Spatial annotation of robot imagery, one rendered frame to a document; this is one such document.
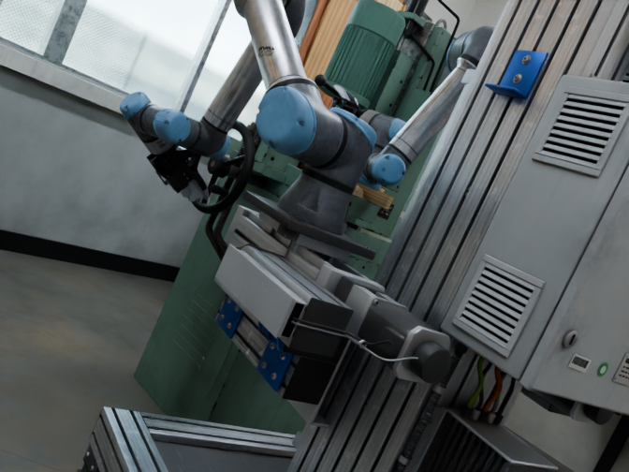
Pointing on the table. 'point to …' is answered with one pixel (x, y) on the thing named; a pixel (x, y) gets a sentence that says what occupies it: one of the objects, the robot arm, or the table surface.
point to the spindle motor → (364, 50)
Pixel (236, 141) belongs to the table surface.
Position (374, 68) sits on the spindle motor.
